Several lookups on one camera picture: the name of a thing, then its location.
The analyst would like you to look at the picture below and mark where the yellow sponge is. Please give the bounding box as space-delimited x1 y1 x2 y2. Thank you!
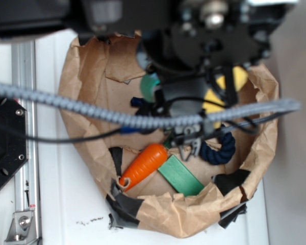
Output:
202 66 248 114

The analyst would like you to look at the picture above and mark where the grey braided cable sleeve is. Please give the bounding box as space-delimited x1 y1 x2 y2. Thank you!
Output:
0 81 302 129

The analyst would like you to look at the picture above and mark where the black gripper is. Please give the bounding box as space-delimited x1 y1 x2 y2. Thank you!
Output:
138 1 295 116

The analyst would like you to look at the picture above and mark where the metal corner bracket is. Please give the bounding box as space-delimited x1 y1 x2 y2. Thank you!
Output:
4 211 38 244

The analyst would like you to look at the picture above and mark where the aluminium extrusion rail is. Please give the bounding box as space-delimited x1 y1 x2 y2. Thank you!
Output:
12 41 42 244

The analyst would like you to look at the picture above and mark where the dark blue rope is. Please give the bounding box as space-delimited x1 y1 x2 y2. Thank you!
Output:
130 96 236 164

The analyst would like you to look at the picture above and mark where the orange toy carrot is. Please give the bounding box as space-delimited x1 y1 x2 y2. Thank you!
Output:
118 130 170 191

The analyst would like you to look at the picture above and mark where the green textured ball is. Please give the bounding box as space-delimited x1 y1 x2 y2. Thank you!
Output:
140 73 160 103

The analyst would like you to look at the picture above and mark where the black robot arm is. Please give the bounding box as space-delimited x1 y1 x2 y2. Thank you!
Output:
0 1 297 117

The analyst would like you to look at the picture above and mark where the thin black cable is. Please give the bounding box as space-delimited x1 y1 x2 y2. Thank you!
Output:
0 96 284 143

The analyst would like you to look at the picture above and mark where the green wooden block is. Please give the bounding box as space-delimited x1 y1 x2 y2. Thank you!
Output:
158 155 204 197

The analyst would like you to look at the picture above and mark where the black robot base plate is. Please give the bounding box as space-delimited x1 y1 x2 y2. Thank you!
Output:
0 97 28 190

